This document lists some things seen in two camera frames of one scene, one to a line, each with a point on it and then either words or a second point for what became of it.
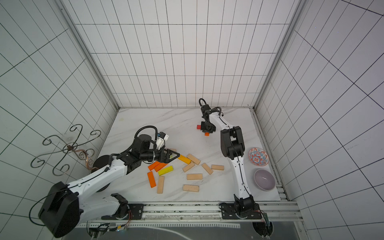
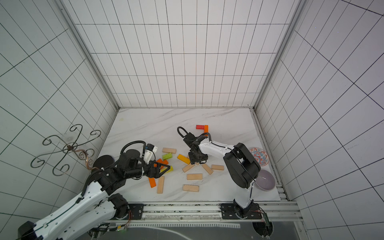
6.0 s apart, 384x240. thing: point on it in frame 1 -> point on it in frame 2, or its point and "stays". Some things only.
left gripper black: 166,160 -> 157,173
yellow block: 165,170 stays
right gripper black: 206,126 -> 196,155
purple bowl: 264,180 stays
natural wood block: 217,167 stays
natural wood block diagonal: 209,170 stays
